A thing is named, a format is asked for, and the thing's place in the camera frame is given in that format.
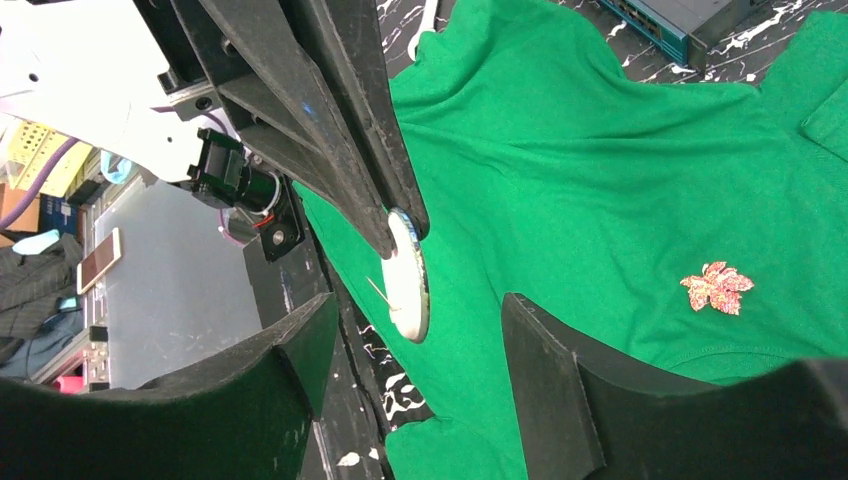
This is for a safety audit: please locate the white smartphone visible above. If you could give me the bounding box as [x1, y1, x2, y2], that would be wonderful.
[76, 228, 123, 295]

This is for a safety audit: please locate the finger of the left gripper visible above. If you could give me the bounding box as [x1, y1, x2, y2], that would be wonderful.
[281, 1, 430, 239]
[173, 1, 395, 256]

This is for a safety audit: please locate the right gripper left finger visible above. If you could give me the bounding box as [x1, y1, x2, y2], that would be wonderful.
[1, 294, 338, 479]

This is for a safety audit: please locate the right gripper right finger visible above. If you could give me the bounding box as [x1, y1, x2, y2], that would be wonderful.
[501, 293, 847, 479]

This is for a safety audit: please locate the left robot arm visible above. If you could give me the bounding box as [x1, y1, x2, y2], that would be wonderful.
[1, 1, 430, 259]

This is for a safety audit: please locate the red leaf brooch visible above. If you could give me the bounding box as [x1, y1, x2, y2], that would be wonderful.
[679, 261, 755, 316]

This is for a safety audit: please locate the grey network switch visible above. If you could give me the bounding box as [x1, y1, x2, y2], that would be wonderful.
[600, 0, 766, 73]

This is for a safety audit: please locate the round silver badge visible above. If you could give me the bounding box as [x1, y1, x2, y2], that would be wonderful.
[367, 208, 431, 344]

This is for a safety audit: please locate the green polo shirt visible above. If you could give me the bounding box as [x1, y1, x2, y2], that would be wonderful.
[301, 1, 847, 479]

